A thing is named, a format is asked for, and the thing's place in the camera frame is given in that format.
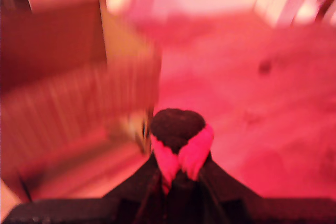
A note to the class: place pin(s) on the red and black footbag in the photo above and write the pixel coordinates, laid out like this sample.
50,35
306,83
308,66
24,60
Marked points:
178,127

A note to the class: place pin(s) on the cardboard dice tower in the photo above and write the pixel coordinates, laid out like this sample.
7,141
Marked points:
52,77

